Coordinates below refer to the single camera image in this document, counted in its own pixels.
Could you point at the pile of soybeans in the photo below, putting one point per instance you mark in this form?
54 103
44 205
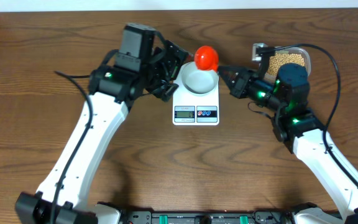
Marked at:
276 61

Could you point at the white digital kitchen scale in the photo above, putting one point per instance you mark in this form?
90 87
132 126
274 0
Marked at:
191 109

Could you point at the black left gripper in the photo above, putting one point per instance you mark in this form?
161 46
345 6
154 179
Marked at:
171 65

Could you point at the clear plastic container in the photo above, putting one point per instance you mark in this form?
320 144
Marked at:
293 50

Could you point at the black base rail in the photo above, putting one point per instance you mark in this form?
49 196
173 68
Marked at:
258 217

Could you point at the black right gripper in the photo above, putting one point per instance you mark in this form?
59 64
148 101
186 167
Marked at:
238 88

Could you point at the grey round bowl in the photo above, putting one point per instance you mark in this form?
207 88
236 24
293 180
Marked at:
198 81

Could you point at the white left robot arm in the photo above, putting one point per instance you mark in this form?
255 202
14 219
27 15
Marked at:
123 76

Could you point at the red plastic measuring scoop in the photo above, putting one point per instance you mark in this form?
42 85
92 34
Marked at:
206 58

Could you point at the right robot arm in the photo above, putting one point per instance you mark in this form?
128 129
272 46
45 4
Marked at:
305 136

